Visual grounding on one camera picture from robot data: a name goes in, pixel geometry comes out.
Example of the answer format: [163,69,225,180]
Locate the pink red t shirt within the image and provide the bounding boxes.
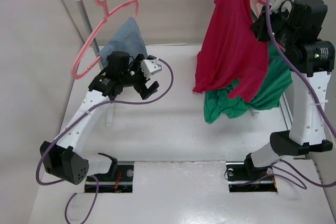
[193,0,268,102]

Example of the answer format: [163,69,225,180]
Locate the pink hanger with denim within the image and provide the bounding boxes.
[72,0,139,80]

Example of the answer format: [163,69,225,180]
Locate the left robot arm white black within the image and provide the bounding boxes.
[40,51,162,185]

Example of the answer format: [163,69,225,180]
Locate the blue denim garment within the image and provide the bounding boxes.
[98,17,148,67]

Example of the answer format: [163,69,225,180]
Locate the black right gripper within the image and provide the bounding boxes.
[251,2,298,48]

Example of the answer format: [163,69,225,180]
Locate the green tank top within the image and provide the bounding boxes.
[204,6,293,125]

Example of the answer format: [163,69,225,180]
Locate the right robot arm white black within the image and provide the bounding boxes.
[243,0,335,179]

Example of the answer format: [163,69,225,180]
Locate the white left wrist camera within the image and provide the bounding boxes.
[140,58,162,79]

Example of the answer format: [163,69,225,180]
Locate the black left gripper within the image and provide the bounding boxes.
[121,55,159,99]

